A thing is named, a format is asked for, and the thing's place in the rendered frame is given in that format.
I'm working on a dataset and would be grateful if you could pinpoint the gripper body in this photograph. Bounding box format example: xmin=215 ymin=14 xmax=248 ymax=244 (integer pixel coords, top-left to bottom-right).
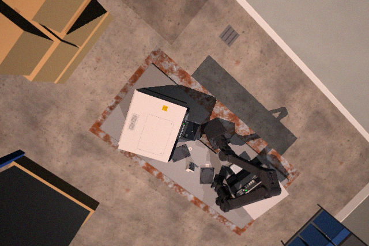
xmin=213 ymin=182 xmax=229 ymax=193

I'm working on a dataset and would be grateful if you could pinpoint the white multi-well plate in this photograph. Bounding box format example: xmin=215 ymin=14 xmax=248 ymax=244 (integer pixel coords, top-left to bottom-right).
xmin=230 ymin=164 xmax=242 ymax=174

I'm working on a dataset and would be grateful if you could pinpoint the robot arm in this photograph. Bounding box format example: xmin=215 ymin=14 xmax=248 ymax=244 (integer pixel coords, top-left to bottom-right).
xmin=213 ymin=135 xmax=281 ymax=213

